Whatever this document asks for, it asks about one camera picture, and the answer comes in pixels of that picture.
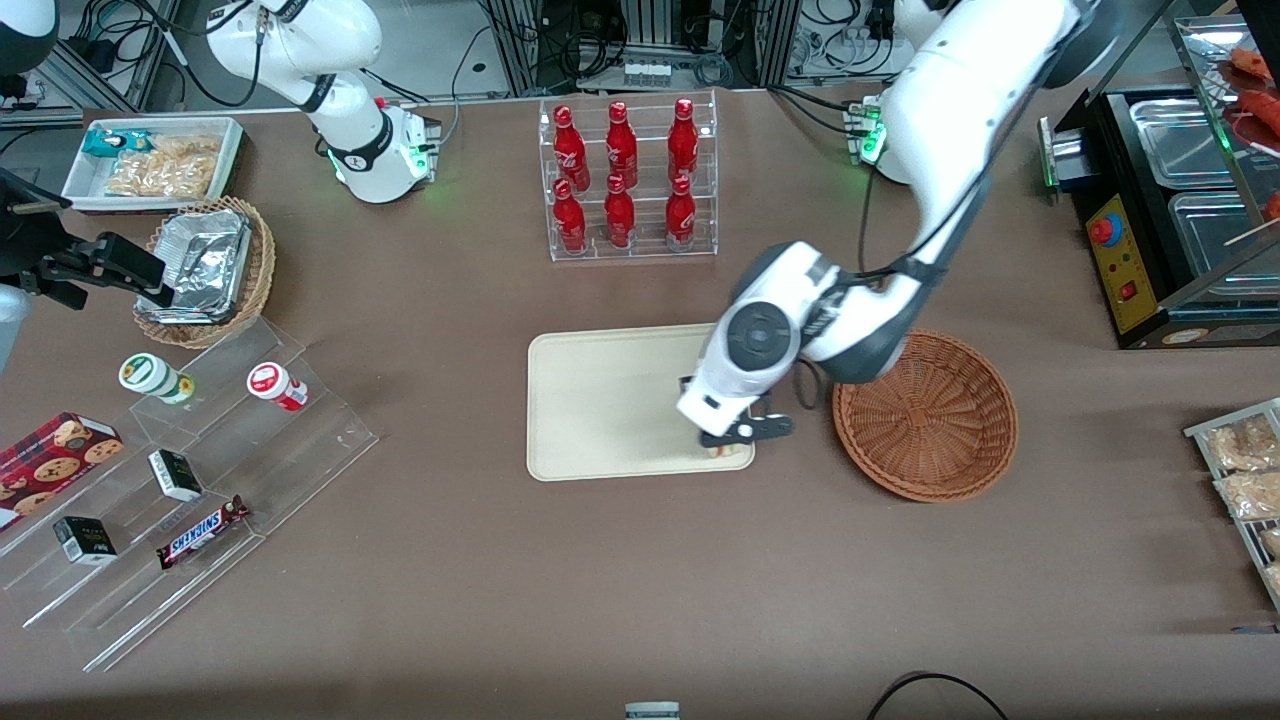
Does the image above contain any small black box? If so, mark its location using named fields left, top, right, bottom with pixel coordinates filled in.
left=148, top=449, right=204, bottom=503
left=52, top=516, right=118, bottom=566

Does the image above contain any black food warmer appliance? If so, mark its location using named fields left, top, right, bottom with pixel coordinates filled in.
left=1055, top=15, right=1280, bottom=351

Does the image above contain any white rectangular snack tray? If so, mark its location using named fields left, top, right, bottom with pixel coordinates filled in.
left=60, top=116, right=246, bottom=213

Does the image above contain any teal snack packet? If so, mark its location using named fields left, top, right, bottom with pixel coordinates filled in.
left=82, top=127, right=153, bottom=160

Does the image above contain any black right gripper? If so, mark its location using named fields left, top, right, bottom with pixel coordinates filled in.
left=15, top=232, right=167, bottom=310

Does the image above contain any red cookie box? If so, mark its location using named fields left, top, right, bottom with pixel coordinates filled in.
left=0, top=411, right=126, bottom=531

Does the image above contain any clear bag of crackers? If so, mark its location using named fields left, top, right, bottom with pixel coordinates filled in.
left=1214, top=470, right=1280, bottom=522
left=1204, top=414, right=1280, bottom=472

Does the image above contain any red lid cup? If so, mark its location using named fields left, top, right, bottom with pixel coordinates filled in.
left=247, top=362, right=309, bottom=412

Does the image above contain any aluminium foil container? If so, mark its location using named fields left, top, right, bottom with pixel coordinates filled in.
left=137, top=208, right=253, bottom=324

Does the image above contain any green lid cup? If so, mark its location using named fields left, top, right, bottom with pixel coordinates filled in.
left=118, top=352, right=196, bottom=406

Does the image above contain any clear acrylic bottle rack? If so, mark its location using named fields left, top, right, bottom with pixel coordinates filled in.
left=538, top=89, right=719, bottom=263

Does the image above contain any silver metal bracket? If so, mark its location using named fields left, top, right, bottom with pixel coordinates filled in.
left=1038, top=115, right=1087, bottom=192

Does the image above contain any round brown wicker basket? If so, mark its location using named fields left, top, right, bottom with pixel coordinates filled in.
left=832, top=328, right=1020, bottom=503

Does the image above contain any beige plastic tray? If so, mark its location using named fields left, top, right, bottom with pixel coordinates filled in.
left=526, top=322, right=757, bottom=483

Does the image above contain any black equipment rack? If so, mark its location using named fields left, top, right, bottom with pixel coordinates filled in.
left=480, top=0, right=801, bottom=96

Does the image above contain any steel warmer pan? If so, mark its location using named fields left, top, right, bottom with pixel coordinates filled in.
left=1129, top=96, right=1238, bottom=192
left=1167, top=189, right=1280, bottom=283

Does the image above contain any aluminium profile frame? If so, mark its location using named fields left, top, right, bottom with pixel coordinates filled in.
left=35, top=0, right=183, bottom=116

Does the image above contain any light wicker basket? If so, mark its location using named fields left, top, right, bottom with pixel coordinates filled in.
left=133, top=196, right=277, bottom=350

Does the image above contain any clear bag of chips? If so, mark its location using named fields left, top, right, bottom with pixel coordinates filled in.
left=142, top=134, right=222, bottom=171
left=104, top=150, right=213, bottom=199

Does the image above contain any clear acrylic stepped shelf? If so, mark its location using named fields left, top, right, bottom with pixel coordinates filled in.
left=0, top=315, right=379, bottom=673

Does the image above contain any red cola bottle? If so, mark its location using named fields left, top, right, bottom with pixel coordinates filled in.
left=667, top=97, right=700, bottom=184
left=553, top=178, right=588, bottom=254
left=604, top=173, right=636, bottom=249
left=606, top=100, right=639, bottom=189
left=553, top=104, right=591, bottom=193
left=665, top=175, right=698, bottom=251

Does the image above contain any snickers chocolate bar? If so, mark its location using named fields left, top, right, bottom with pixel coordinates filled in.
left=156, top=495, right=250, bottom=571

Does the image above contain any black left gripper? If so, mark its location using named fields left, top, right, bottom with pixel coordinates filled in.
left=698, top=397, right=797, bottom=449

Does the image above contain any black floor cable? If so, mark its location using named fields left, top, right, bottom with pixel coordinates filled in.
left=865, top=671, right=1011, bottom=720

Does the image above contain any grey metal snack rack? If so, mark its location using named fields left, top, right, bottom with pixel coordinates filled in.
left=1183, top=398, right=1280, bottom=611

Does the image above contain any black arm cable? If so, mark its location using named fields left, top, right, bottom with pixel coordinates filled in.
left=793, top=100, right=993, bottom=413

